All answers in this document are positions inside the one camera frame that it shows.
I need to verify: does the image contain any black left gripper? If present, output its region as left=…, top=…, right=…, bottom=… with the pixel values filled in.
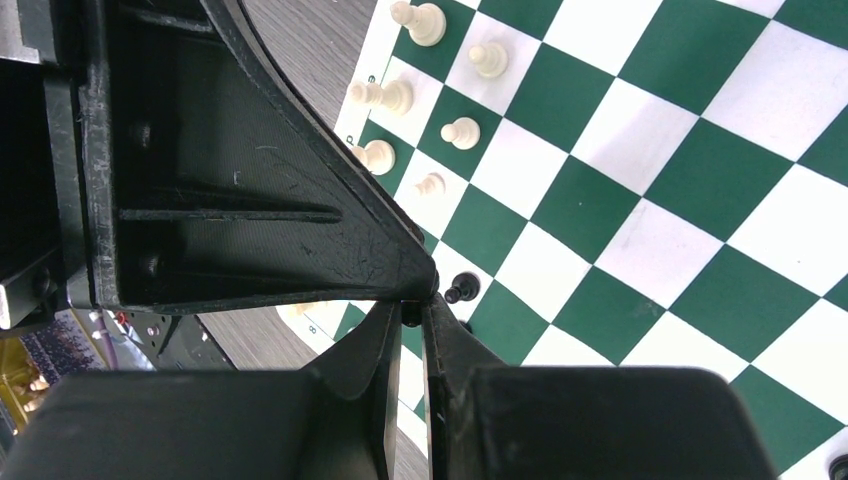
left=1, top=1, right=100, bottom=332

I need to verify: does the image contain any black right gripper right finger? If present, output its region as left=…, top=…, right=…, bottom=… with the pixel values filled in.
left=421, top=295, right=777, bottom=479

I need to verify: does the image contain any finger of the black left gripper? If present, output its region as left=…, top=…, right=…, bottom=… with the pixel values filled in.
left=80, top=1, right=438, bottom=315

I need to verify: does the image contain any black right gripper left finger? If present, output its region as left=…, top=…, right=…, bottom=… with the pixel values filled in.
left=2, top=302, right=400, bottom=479

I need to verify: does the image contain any green white chess mat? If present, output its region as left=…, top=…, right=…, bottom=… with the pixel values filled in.
left=274, top=0, right=848, bottom=480

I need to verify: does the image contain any black chess pawn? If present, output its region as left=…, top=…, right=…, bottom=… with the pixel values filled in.
left=444, top=271, right=481, bottom=304

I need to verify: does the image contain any white chess bishop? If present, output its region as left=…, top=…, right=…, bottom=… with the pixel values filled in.
left=390, top=1, right=447, bottom=47

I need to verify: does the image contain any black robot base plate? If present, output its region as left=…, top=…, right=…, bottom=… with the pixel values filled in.
left=107, top=311, right=236, bottom=371

